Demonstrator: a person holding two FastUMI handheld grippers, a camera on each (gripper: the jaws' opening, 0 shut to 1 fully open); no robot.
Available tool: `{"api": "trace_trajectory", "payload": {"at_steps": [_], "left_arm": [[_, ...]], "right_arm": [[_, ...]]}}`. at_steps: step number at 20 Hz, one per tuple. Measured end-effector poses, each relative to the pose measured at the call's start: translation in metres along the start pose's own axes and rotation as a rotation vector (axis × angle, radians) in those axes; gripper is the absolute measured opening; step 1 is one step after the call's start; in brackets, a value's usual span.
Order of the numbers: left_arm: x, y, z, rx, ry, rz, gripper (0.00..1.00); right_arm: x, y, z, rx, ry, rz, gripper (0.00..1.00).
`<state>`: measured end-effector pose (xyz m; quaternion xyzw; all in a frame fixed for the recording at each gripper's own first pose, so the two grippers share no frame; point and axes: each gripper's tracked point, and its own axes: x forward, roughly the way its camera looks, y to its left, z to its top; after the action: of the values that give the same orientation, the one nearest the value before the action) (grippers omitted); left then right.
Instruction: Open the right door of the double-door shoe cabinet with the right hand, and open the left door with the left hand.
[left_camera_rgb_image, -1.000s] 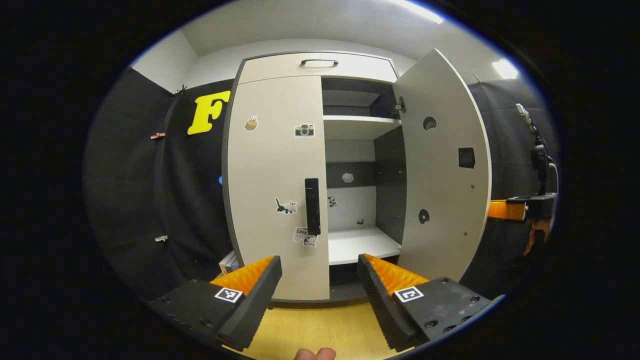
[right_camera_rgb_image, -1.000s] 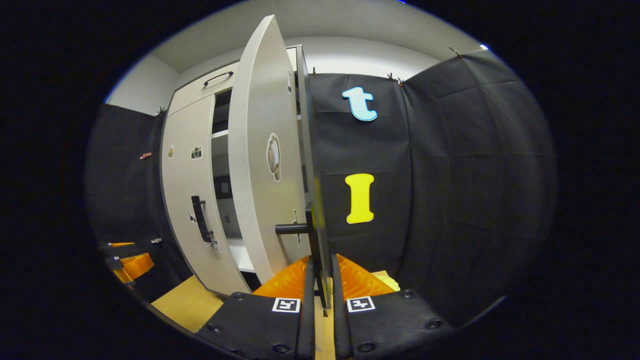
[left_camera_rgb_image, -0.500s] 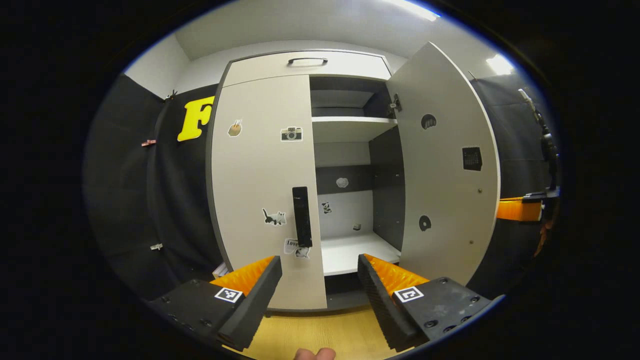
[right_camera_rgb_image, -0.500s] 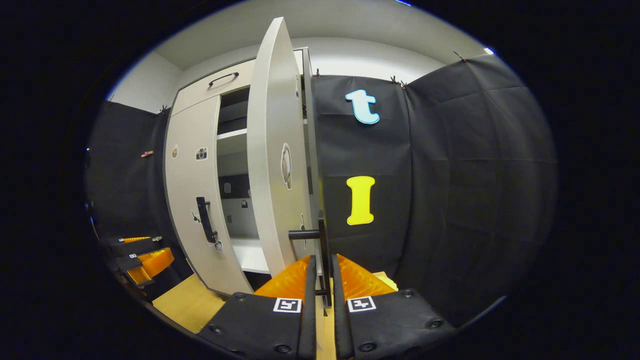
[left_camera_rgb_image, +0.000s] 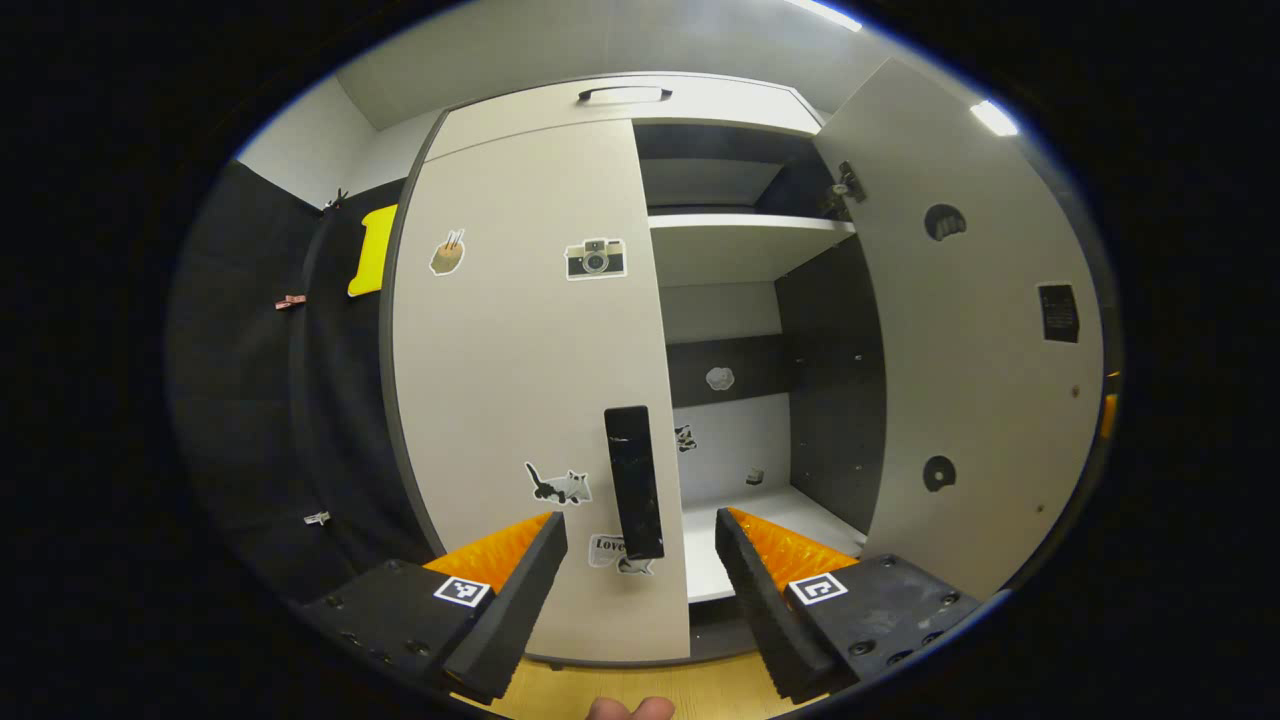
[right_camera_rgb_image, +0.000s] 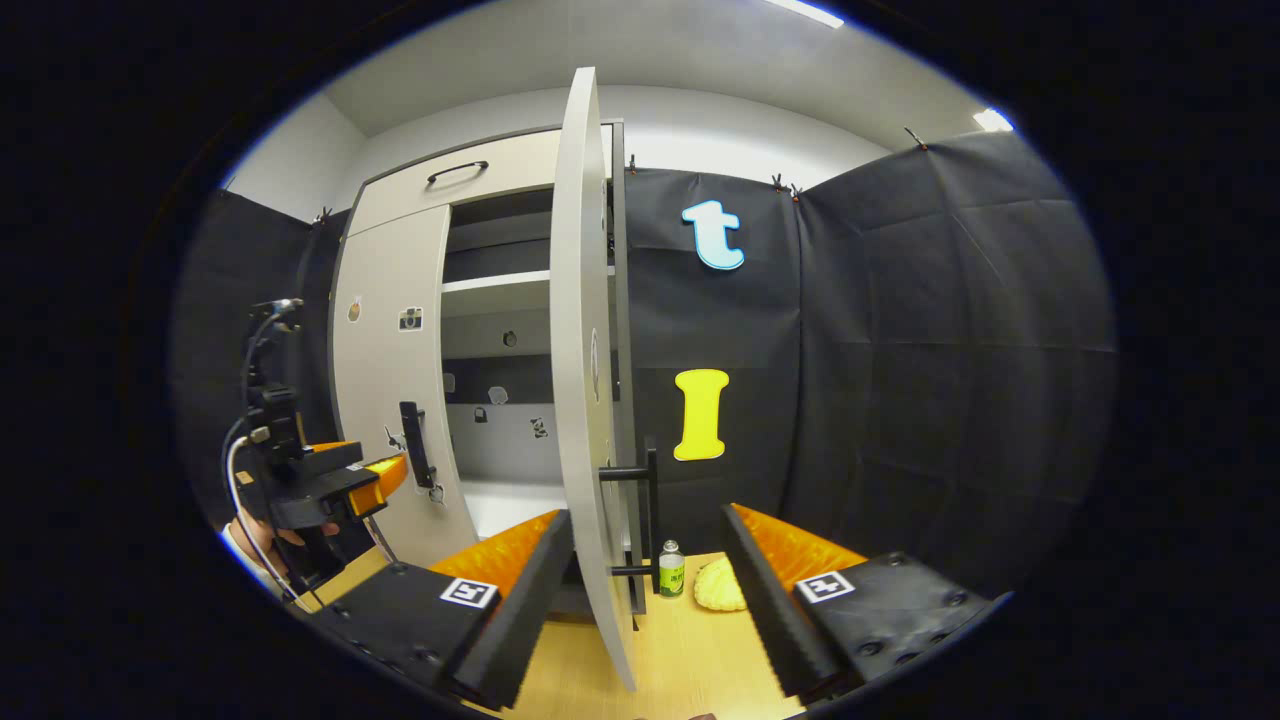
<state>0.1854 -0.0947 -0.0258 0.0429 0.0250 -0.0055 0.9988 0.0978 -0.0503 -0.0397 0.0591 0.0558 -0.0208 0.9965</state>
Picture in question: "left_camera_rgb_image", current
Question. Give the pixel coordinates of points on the black backdrop cloth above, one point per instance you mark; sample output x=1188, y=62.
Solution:
x=240, y=400

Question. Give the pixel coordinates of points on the metal door hinge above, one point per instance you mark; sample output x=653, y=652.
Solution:
x=846, y=190

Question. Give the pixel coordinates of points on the black cloth clip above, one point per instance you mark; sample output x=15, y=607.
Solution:
x=335, y=198

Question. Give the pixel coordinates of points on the beige cabinet door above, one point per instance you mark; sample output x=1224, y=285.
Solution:
x=980, y=400
x=500, y=380

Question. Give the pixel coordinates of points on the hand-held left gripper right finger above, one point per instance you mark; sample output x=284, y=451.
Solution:
x=760, y=610

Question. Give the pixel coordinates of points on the red cloth clip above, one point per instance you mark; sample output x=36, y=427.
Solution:
x=290, y=301

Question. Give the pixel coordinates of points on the beige cabinet drawer front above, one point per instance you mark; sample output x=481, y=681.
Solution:
x=520, y=120

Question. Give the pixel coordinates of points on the white cabinet shelf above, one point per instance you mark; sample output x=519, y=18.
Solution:
x=740, y=250

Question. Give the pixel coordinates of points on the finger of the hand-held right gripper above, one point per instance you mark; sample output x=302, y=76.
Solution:
x=1109, y=415

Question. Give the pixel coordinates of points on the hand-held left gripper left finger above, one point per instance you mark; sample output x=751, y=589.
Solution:
x=515, y=615

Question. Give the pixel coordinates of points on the beige double-door shoe cabinet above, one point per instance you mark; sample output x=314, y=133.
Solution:
x=830, y=380

